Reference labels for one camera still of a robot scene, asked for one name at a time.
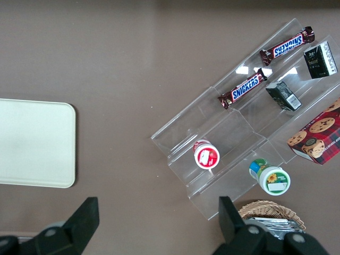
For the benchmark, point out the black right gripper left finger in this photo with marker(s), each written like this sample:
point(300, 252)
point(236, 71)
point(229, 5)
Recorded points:
point(77, 225)

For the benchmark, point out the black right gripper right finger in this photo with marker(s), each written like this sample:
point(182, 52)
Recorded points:
point(233, 225)

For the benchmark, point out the light wicker basket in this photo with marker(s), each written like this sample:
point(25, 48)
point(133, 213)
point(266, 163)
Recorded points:
point(265, 208)

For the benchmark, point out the cream rectangular tray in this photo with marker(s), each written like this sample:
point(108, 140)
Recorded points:
point(34, 143)

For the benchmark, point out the stack of foil containers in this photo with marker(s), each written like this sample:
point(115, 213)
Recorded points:
point(273, 225)

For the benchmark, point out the green sunflower lidded cup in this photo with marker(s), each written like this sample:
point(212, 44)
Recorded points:
point(272, 179)

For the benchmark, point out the red strawberry yogurt cup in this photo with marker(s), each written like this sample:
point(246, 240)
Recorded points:
point(206, 156)

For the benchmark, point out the clear acrylic stepped display stand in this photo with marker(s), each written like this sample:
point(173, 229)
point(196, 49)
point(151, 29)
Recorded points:
point(233, 127)

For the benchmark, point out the red tartan cookie box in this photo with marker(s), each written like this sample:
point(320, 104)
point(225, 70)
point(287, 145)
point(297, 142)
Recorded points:
point(318, 135)

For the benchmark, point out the Snickers chocolate bar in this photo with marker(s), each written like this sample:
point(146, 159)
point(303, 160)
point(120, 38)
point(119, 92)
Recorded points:
point(244, 89)
point(288, 45)

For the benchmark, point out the dark green box with barcode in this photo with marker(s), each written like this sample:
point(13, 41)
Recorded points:
point(282, 95)

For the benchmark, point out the dark green box white side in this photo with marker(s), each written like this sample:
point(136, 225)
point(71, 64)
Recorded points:
point(317, 61)

